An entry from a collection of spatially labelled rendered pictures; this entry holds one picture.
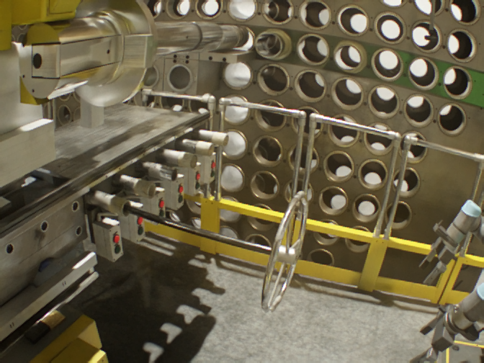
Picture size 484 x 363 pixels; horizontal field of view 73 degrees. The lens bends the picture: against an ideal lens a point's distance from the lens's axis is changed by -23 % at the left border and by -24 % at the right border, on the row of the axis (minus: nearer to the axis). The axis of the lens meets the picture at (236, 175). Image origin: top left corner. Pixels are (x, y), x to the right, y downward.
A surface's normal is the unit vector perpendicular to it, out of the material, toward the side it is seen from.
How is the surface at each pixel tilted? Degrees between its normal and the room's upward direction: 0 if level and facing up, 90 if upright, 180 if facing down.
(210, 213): 90
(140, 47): 90
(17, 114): 68
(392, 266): 90
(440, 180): 90
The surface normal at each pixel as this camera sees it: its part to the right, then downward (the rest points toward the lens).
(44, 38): -0.39, 0.34
